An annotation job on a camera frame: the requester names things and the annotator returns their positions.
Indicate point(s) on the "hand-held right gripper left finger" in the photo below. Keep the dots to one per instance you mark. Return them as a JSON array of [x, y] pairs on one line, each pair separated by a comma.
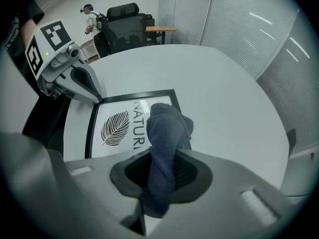
[[37, 188]]

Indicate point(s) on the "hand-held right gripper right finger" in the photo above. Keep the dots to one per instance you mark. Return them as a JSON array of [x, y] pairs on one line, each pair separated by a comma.
[[229, 183]]

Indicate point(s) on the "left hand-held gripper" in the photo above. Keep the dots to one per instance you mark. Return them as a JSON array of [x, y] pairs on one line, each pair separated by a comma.
[[53, 58]]

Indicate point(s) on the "black picture frame leaf print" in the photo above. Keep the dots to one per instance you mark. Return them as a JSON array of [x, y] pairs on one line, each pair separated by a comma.
[[114, 128]]

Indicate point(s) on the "dark blue cloth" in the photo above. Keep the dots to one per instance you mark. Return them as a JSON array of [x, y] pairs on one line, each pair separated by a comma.
[[164, 138]]

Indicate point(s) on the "person's left forearm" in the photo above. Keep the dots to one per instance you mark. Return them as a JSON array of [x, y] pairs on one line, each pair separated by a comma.
[[27, 32]]

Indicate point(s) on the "wooden shelf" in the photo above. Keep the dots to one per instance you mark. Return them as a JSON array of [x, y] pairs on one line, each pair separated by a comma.
[[89, 49]]

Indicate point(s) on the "person's black trousers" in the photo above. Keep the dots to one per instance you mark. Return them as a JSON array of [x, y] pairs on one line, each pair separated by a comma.
[[47, 123]]

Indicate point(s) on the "black mesh office chair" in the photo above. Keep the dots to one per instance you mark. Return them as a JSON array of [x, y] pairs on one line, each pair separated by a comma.
[[124, 29]]

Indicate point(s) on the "person's black shirt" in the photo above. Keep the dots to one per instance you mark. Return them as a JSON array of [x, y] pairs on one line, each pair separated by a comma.
[[30, 11]]

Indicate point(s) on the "wooden table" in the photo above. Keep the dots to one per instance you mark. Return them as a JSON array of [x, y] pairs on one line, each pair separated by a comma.
[[162, 29]]

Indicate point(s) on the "white window blinds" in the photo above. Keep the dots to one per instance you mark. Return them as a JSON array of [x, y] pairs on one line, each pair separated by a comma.
[[236, 26]]

